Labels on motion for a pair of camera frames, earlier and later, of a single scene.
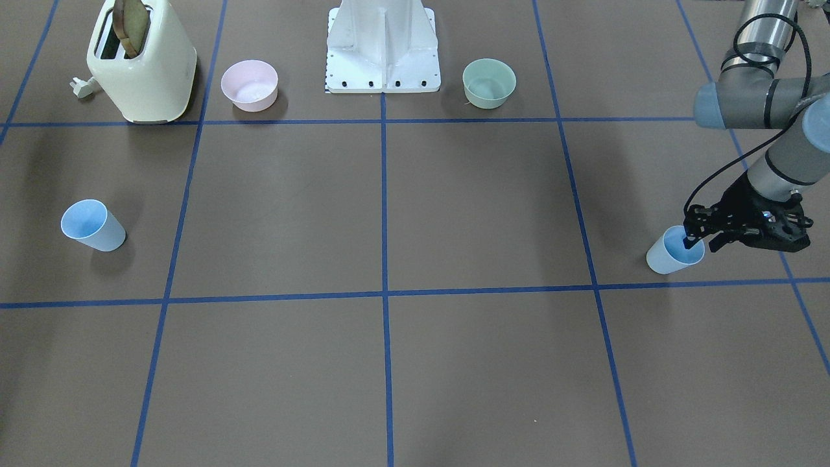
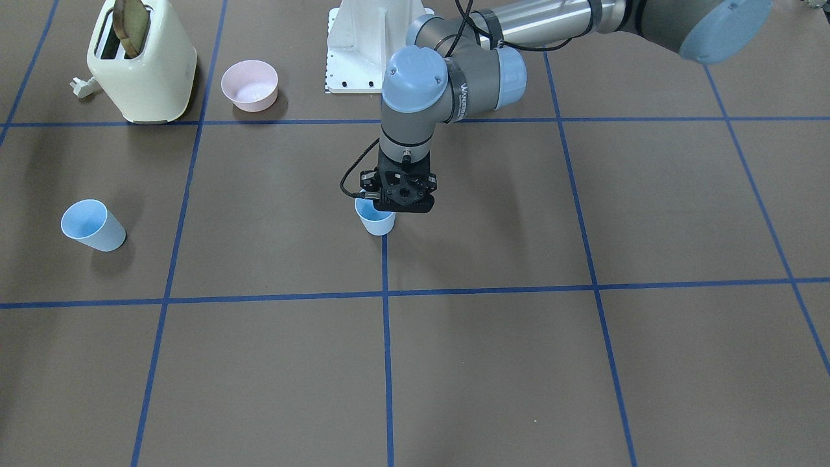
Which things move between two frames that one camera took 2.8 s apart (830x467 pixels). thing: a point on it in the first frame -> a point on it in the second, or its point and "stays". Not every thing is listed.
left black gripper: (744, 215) -> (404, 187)
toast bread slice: (130, 20) stays
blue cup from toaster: (668, 254) -> (376, 222)
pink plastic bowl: (251, 85) stays
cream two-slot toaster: (156, 85) stays
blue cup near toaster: (91, 222) stays
